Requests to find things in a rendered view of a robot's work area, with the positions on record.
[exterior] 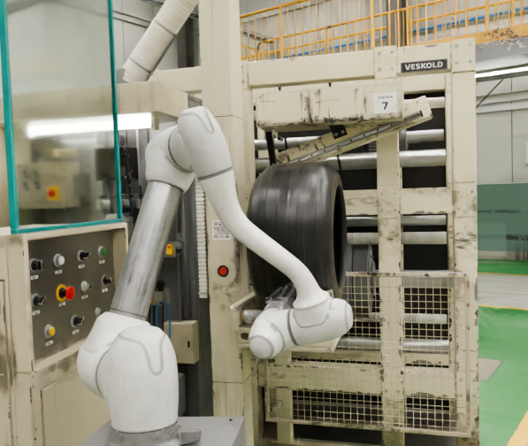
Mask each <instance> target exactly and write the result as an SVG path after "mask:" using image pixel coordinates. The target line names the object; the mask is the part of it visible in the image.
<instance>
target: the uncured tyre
mask: <svg viewBox="0 0 528 446"><path fill-rule="evenodd" d="M247 218H248V220H249V221H250V222H251V223H253V224H254V225H255V226H256V227H258V228H259V229H260V230H261V231H263V232H264V233H265V234H267V235H268V236H269V237H271V238H272V239H273V240H274V241H275V242H276V243H278V244H279V245H280V246H282V247H283V248H284V249H285V250H287V251H288V252H290V253H291V254H292V255H293V256H295V257H296V258H297V259H299V260H300V261H301V262H302V263H303V264H304V265H305V266H306V267H307V268H308V269H309V271H310V273H311V274H312V276H313V277H314V279H315V281H316V282H317V284H318V286H319V287H320V288H321V289H322V290H324V291H327V290H330V289H332V290H333V294H334V298H339V299H342V295H343V290H344V284H345V278H346V270H347V252H348V234H347V215H346V206H345V199H344V194H343V188H342V184H341V177H340V175H339V174H338V173H337V172H336V171H335V170H334V169H333V168H332V167H330V166H329V165H328V164H326V163H322V162H307V163H288V164H276V165H271V166H268V167H267V168H266V169H265V170H264V171H263V172H262V173H261V174H260V175H259V176H258V177H257V178H256V181H255V183H254V185H253V187H252V190H251V193H250V197H249V206H248V213H247ZM247 260H248V267H249V277H250V280H251V284H252V288H253V289H254V292H255V294H256V297H257V298H258V300H259V301H260V302H261V303H262V304H263V305H264V306H265V307H266V305H265V298H266V297H268V296H270V295H271V294H272V293H273V292H274V291H275V290H276V289H278V288H279V287H282V288H284V287H285V284H289V283H290V281H291V280H290V279H289V278H288V277H287V276H286V275H285V274H284V273H283V272H281V271H280V270H279V269H277V268H276V267H275V266H273V265H271V264H270V263H269V262H267V261H266V260H264V259H263V258H261V257H260V256H258V255H257V254H256V253H255V252H254V251H252V250H251V249H249V248H248V247H247Z"/></svg>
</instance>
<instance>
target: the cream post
mask: <svg viewBox="0 0 528 446"><path fill-rule="evenodd" d="M198 8H199V32H200V56H201V80H202V104H203V107H204V108H205V109H208V111H209V112H210V113H211V114H212V115H213V117H214V118H215V120H216V121H217V122H218V124H219V126H220V128H221V131H222V133H223V136H224V137H225V140H226V144H228V149H229V153H230V158H231V162H232V166H233V174H234V180H235V187H236V192H237V197H238V201H239V205H240V207H241V210H242V212H243V213H244V215H245V216H246V196H245V169H244V142H243V116H242V89H241V36H240V9H239V0H198ZM205 199H206V223H207V243H208V271H209V293H210V342H211V366H212V390H213V414H214V417H245V434H246V446H254V435H253V408H252V381H251V355H250V350H246V349H236V344H237V342H236V332H232V331H231V319H230V306H231V305H232V304H235V303H236V302H238V301H239V300H241V299H242V298H243V297H245V296H247V295H248V294H249V276H248V260H247V247H246V246H245V245H244V244H242V243H241V242H239V241H238V240H237V239H236V238H235V237H233V236H232V235H231V240H213V236H212V221H213V220H220V219H219V218H218V215H217V214H216V213H215V211H214V209H213V207H212V205H211V203H210V201H209V199H208V197H207V196H206V194H205ZM221 267H224V268H225V269H226V270H227V272H226V274H225V275H221V274H220V273H219V269H220V268H221Z"/></svg>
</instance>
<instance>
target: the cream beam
mask: <svg viewBox="0 0 528 446"><path fill-rule="evenodd" d="M389 92H397V112H389V113H376V114H374V100H373V94H378V93H389ZM403 120H404V98H403V86H402V81H392V82H381V83H371V84H359V85H348V86H338V87H327V88H306V89H295V90H284V91H272V92H262V93H256V127H259V128H268V127H275V128H277V129H278V130H277V131H275V133H277V132H292V131H306V130H320V129H331V128H330V127H329V126H331V125H344V127H346V126H355V125H370V124H384V123H397V122H402V121H403Z"/></svg>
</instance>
